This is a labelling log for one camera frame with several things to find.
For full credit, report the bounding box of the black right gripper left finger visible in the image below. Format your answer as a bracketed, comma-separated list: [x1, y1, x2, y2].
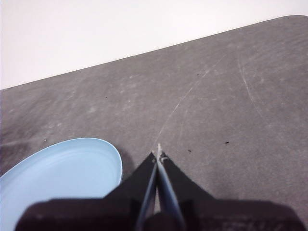
[14, 151, 157, 231]

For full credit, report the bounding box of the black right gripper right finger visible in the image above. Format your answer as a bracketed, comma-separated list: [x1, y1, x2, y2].
[156, 143, 302, 231]

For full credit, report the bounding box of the light blue round plate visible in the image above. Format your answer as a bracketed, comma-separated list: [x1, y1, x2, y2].
[0, 137, 124, 231]

